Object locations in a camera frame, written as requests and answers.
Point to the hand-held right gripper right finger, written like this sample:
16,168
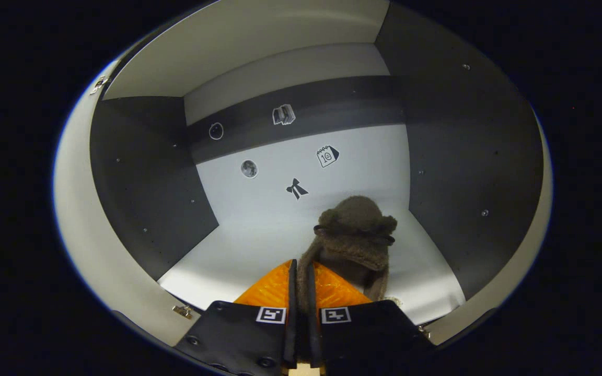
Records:
315,334

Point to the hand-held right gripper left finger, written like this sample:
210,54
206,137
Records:
291,334

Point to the brown fuzzy shoe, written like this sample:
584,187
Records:
356,235

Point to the grey shoe cabinet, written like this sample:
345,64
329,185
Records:
280,219

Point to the grey cabinet door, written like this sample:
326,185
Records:
87,224
515,282

